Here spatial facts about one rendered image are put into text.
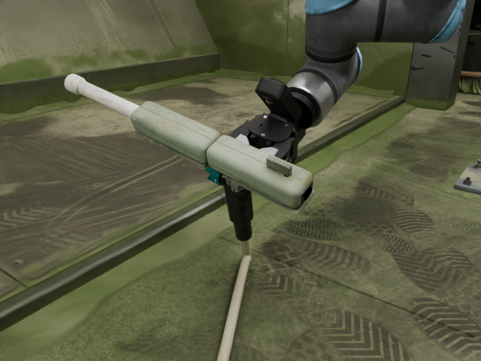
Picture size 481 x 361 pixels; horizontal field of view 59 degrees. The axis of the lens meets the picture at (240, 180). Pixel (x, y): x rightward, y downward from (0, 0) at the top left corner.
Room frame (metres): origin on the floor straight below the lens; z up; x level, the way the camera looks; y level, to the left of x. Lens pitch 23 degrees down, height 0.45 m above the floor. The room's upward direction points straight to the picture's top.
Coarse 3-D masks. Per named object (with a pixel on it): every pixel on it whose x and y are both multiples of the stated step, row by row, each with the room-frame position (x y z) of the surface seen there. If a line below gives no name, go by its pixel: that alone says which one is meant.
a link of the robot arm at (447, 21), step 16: (384, 0) 0.70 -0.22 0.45; (400, 0) 0.70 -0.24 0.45; (416, 0) 0.68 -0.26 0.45; (432, 0) 0.67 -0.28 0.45; (448, 0) 0.68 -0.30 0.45; (464, 0) 0.68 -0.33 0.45; (384, 16) 0.70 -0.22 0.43; (400, 16) 0.70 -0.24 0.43; (416, 16) 0.69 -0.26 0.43; (432, 16) 0.68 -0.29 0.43; (448, 16) 0.68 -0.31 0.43; (384, 32) 0.71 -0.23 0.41; (400, 32) 0.70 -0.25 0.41; (416, 32) 0.70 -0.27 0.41; (432, 32) 0.69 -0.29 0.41; (448, 32) 0.69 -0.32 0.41
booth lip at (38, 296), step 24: (360, 120) 1.56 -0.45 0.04; (312, 144) 1.27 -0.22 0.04; (216, 192) 0.91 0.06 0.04; (168, 216) 0.79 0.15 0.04; (192, 216) 0.81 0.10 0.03; (144, 240) 0.70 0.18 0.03; (96, 264) 0.62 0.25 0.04; (48, 288) 0.55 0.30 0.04; (72, 288) 0.58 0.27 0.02; (0, 312) 0.49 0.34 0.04; (24, 312) 0.51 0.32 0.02
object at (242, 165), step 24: (96, 96) 0.72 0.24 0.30; (144, 120) 0.64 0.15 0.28; (168, 120) 0.63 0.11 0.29; (192, 120) 0.63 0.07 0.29; (168, 144) 0.62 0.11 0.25; (192, 144) 0.58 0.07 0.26; (216, 144) 0.58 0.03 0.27; (240, 144) 0.57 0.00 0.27; (216, 168) 0.57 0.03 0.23; (240, 168) 0.54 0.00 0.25; (264, 168) 0.53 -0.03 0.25; (288, 168) 0.50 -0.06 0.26; (240, 192) 0.57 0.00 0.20; (264, 192) 0.52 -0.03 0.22; (288, 192) 0.49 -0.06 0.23; (312, 192) 0.53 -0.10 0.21; (240, 216) 0.60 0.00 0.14; (240, 240) 0.64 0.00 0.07
